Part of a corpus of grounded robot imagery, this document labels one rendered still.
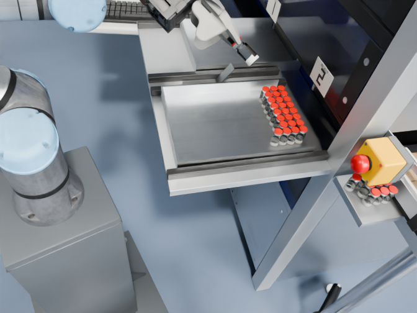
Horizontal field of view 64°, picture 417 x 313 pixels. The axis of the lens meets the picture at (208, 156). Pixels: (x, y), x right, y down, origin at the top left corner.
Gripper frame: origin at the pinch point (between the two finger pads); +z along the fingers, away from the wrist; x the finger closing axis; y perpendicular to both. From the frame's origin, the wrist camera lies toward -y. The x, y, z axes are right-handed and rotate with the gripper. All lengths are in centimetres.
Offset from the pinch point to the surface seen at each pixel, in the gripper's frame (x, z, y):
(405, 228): -14, 56, -4
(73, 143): -141, -33, 62
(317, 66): -25.7, 16.9, -18.5
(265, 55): -54, 6, -21
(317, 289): -88, 99, 21
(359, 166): -8.1, 34.6, -3.5
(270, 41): -60, 4, -28
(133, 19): -76, -38, -1
